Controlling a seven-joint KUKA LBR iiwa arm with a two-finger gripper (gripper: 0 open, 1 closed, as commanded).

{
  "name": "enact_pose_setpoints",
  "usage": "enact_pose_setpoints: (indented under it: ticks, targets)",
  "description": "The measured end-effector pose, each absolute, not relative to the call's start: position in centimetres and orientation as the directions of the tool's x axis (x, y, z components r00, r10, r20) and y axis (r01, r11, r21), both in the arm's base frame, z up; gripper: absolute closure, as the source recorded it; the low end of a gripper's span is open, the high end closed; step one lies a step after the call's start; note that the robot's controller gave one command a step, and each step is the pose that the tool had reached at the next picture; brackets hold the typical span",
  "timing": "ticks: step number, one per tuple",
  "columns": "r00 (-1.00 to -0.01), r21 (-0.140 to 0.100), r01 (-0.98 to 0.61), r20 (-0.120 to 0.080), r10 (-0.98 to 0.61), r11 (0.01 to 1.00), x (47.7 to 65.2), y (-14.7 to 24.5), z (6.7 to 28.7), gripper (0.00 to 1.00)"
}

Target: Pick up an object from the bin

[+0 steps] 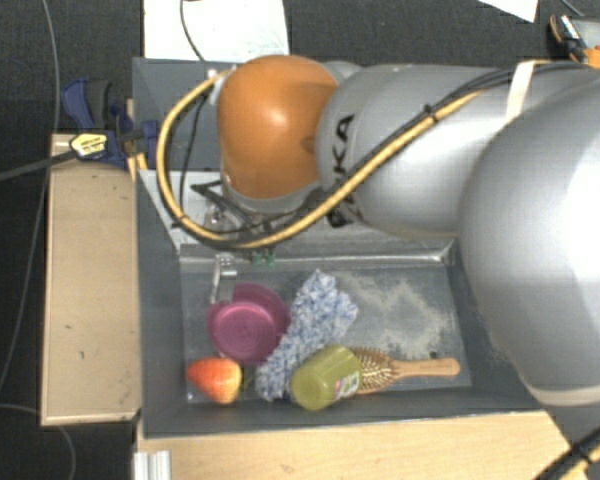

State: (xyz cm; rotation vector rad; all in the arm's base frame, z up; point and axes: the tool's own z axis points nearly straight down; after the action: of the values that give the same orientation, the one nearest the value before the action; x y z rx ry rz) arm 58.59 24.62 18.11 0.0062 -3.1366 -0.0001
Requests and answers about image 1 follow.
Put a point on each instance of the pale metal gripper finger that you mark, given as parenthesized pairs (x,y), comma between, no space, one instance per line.
(229,280)
(215,285)

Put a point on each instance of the purple plastic bowl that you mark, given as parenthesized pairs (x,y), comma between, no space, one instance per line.
(245,328)

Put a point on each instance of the blue and white fluffy cloth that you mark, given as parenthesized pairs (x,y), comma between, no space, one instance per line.
(310,318)

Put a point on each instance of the red and yellow toy fruit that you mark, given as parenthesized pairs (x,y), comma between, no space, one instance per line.
(217,379)

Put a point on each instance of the pale wood flat board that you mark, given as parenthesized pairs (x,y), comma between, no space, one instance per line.
(92,293)

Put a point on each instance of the yellow-green plastic jar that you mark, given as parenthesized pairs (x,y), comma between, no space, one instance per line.
(322,380)

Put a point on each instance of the grey metal bin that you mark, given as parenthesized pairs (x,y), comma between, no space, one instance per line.
(410,313)

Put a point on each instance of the wooden hairbrush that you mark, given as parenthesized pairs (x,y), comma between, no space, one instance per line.
(410,369)

